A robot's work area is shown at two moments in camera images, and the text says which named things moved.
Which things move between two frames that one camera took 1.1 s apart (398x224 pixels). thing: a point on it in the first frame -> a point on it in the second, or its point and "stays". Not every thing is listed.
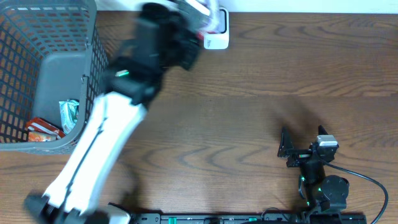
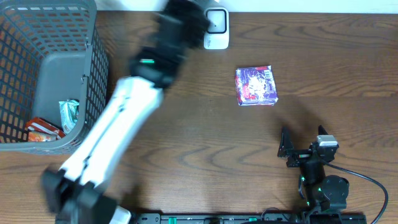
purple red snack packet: [211, 8] -> [255, 86]
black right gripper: [286, 150] stays
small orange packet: [40, 137] stays
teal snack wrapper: [69, 111] stays
